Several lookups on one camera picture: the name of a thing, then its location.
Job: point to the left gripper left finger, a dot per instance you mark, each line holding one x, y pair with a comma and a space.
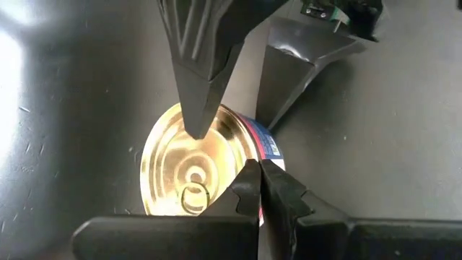
245, 195

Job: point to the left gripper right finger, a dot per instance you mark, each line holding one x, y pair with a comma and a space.
281, 202

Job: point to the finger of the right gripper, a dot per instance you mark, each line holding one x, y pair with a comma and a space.
202, 72
285, 72

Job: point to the gold-lid blue red salmon can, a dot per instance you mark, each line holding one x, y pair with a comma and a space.
173, 159

